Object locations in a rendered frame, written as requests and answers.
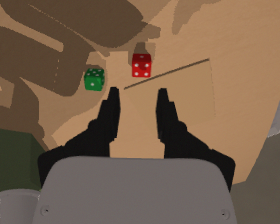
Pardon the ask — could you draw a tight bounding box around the dark green die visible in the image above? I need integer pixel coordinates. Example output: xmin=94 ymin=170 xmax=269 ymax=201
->
xmin=84 ymin=68 xmax=104 ymax=91

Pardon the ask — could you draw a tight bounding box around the red die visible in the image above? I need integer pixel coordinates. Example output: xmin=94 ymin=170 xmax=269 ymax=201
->
xmin=132 ymin=54 xmax=152 ymax=78

